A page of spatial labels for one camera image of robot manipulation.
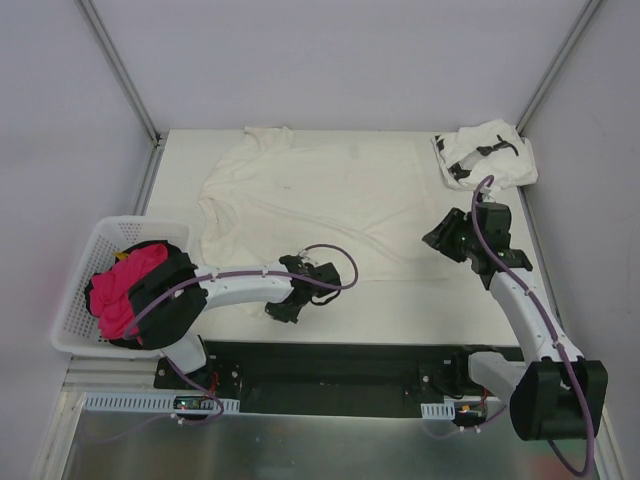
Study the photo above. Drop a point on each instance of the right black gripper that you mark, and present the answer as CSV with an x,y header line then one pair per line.
x,y
447,232

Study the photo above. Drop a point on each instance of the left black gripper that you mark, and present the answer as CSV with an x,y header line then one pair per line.
x,y
288,307

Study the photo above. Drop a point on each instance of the cream white t shirt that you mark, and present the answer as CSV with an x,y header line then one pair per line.
x,y
267,197

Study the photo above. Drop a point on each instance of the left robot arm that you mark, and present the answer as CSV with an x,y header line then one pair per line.
x,y
167,301

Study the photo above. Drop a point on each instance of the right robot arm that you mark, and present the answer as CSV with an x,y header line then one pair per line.
x,y
557,394

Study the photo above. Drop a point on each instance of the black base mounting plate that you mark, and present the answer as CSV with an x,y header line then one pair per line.
x,y
347,380

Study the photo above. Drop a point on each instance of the white black printed t shirt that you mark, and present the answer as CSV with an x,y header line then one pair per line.
x,y
494,148

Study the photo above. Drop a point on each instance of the pink red t shirt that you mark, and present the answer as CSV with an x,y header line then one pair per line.
x,y
120,295

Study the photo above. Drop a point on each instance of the white plastic laundry basket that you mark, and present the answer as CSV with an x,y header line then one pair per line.
x,y
96,309

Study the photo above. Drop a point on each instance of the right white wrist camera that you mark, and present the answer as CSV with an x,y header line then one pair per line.
x,y
485,197

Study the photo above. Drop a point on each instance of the right white cable duct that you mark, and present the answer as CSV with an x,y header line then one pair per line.
x,y
445,411

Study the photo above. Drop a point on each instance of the white cable duct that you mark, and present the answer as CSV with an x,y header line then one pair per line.
x,y
158,403
445,411

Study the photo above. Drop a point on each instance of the left white cable duct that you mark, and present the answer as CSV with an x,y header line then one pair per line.
x,y
158,403

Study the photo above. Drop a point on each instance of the right aluminium frame post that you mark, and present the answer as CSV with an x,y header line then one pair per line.
x,y
568,47

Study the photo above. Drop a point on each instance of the aluminium frame post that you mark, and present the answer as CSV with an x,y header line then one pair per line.
x,y
568,47
112,57

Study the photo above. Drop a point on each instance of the left aluminium frame post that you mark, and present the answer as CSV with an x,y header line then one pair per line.
x,y
112,57

